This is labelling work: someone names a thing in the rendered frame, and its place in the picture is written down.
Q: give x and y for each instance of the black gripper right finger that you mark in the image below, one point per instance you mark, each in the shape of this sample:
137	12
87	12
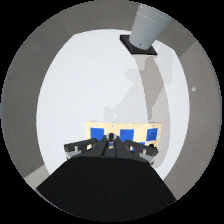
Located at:
123	148

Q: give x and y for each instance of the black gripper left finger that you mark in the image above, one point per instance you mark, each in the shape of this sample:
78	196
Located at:
75	148

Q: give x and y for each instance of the blue and cream chessboard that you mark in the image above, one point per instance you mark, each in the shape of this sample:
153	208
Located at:
144	133

